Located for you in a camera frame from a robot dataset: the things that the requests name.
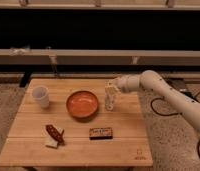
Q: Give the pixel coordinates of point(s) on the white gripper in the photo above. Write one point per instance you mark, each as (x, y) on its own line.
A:
(121, 84)

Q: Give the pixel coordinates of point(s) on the clear plastic bottle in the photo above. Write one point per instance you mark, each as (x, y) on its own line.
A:
(110, 92)

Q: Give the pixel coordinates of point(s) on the wooden table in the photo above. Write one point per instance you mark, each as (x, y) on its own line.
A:
(25, 144)

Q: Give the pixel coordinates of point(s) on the white plastic cup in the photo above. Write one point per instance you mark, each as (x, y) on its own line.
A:
(41, 96)

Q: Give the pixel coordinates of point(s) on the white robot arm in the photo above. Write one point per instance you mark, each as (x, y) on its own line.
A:
(151, 80)

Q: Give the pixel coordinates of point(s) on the brown snack bar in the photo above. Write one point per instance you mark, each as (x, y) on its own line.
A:
(53, 132)

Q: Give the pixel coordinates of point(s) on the metal shelf rail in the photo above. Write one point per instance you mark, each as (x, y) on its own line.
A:
(99, 57)

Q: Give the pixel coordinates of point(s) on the dark snack box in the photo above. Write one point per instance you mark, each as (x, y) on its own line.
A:
(100, 133)

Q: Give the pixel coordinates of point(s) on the orange bowl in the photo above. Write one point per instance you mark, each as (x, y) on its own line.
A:
(82, 104)

